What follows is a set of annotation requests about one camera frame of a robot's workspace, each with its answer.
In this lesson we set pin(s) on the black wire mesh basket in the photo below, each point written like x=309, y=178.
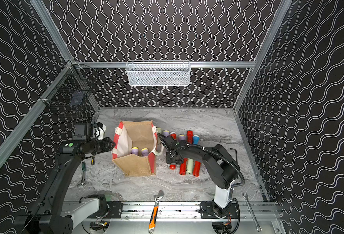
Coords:
x=73, y=96

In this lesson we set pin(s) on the pale green flashlight front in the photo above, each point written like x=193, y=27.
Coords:
x=189, y=166

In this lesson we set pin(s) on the orange handled adjustable wrench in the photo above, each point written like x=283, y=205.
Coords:
x=157, y=199

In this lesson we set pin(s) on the blue flashlight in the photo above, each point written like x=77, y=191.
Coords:
x=196, y=139

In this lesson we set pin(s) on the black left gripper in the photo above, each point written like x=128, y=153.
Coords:
x=107, y=145

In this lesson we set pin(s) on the pale green flashlight back row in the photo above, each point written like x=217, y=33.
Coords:
x=159, y=131

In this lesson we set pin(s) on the black hex key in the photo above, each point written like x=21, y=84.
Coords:
x=235, y=152

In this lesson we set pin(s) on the silver combination wrench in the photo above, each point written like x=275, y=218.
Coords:
x=258, y=227

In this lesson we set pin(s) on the purple flashlight back row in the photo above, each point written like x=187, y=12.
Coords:
x=166, y=133

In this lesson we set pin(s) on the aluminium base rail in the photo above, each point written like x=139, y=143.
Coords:
x=185, y=211

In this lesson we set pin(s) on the red flashlight back row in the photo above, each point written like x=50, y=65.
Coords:
x=189, y=137

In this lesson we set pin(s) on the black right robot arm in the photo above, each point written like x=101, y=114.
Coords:
x=222, y=168

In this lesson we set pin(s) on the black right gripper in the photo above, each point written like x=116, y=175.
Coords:
x=171, y=148

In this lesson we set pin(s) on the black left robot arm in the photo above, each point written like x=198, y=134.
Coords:
x=44, y=215

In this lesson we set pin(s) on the red flashlight white head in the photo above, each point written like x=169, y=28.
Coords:
x=173, y=135

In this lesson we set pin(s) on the jute and red tote bag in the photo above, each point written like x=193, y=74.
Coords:
x=141, y=134

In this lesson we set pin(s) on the white wire mesh basket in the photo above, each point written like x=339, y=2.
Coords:
x=158, y=72

